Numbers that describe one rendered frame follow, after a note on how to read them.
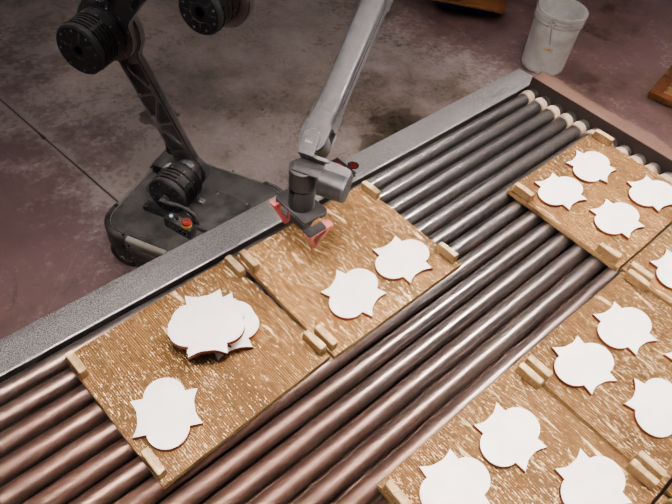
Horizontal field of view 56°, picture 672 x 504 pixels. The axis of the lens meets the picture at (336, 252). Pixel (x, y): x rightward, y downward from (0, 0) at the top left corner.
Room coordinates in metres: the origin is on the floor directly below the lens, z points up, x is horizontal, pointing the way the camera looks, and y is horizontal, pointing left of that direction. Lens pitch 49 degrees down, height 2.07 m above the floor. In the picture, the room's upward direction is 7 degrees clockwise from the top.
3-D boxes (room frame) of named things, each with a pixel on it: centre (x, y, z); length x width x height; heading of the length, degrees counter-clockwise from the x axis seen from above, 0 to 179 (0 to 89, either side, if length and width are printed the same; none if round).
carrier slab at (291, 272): (0.97, -0.04, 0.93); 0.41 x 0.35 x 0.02; 137
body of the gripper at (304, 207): (0.96, 0.09, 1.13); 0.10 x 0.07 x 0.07; 47
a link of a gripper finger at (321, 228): (0.94, 0.06, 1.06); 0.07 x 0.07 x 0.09; 47
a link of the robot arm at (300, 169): (0.96, 0.08, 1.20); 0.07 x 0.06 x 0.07; 73
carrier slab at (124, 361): (0.67, 0.25, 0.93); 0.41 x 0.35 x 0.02; 139
